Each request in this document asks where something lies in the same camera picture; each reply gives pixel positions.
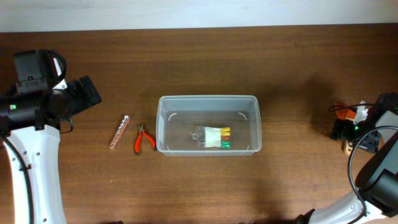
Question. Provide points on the clear pack coloured plugs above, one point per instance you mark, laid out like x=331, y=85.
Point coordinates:
x=210, y=137

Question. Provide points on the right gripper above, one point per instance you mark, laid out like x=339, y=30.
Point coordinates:
x=347, y=127

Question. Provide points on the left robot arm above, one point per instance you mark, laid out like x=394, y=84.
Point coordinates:
x=31, y=116

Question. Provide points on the clear plastic container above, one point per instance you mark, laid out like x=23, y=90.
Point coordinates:
x=178, y=116

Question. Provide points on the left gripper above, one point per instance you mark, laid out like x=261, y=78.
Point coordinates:
x=84, y=101

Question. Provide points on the orange scraper wooden handle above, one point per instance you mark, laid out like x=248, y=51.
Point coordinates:
x=344, y=128

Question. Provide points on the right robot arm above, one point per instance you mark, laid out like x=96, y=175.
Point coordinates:
x=369, y=131

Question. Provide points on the orange socket rail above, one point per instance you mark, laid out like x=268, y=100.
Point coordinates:
x=122, y=127

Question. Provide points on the orange handled pliers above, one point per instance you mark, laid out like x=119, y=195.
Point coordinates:
x=143, y=134

